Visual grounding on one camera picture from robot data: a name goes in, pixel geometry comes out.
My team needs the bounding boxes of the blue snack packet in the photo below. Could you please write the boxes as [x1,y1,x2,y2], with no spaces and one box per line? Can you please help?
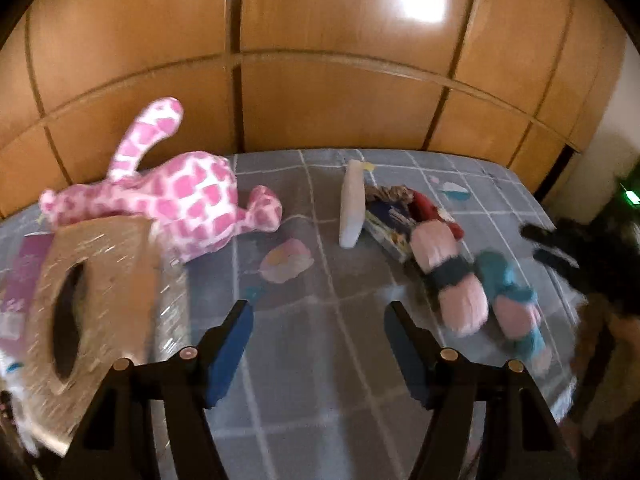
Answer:
[364,202,418,263]

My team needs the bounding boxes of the leopard print scrunchie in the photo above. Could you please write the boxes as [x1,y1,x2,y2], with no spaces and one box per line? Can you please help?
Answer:
[367,185,413,206]

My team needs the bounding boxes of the wooden wardrobe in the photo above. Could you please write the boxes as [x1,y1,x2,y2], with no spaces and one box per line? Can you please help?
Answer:
[0,0,628,218]

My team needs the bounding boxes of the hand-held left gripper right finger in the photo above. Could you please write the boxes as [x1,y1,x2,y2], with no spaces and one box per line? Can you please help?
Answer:
[384,301,576,480]

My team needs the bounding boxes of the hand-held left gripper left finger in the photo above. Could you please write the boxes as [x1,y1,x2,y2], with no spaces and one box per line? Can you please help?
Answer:
[70,300,255,480]

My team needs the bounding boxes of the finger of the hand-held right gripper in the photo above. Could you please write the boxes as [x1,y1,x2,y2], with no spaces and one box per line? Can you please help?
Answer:
[532,247,581,283]
[521,224,576,248]

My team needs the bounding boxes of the teal and pink sock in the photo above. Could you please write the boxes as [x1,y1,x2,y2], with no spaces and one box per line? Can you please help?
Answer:
[472,251,553,373]

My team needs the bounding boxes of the gold embossed tissue box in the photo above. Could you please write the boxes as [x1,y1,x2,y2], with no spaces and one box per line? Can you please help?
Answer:
[25,217,191,456]

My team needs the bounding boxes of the grey checked bed sheet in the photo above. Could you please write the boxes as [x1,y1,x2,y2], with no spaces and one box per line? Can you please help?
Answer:
[0,147,591,480]

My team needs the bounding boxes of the purple cardboard box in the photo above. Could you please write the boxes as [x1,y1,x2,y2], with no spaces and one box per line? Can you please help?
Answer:
[0,232,53,341]

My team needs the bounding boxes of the pink spotted plush toy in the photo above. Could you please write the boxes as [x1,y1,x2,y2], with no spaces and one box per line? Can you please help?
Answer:
[39,96,283,263]

